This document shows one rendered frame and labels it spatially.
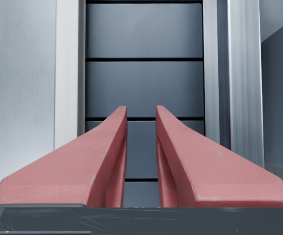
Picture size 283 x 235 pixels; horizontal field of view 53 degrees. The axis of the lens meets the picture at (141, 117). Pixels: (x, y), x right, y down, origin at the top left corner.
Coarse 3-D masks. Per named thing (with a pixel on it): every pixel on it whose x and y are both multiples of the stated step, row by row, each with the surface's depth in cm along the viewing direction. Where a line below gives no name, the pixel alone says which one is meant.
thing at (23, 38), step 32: (0, 0) 23; (32, 0) 24; (0, 32) 23; (32, 32) 23; (0, 64) 23; (32, 64) 23; (0, 96) 23; (32, 96) 23; (0, 128) 23; (32, 128) 23; (0, 160) 23; (32, 160) 23
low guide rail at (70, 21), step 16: (64, 0) 15; (80, 0) 15; (64, 16) 15; (80, 16) 15; (64, 32) 15; (80, 32) 15; (64, 48) 15; (80, 48) 15; (64, 64) 15; (80, 64) 15; (64, 80) 15; (80, 80) 15; (64, 96) 14; (80, 96) 15; (64, 112) 14; (80, 112) 15; (64, 128) 14; (80, 128) 15; (64, 144) 14
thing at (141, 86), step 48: (96, 0) 18; (144, 0) 18; (192, 0) 19; (96, 48) 18; (144, 48) 18; (192, 48) 18; (96, 96) 18; (144, 96) 18; (192, 96) 18; (144, 144) 18; (144, 192) 18
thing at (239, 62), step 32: (224, 0) 10; (256, 0) 10; (224, 32) 10; (256, 32) 10; (224, 64) 10; (256, 64) 10; (224, 96) 10; (256, 96) 10; (224, 128) 10; (256, 128) 10; (256, 160) 10
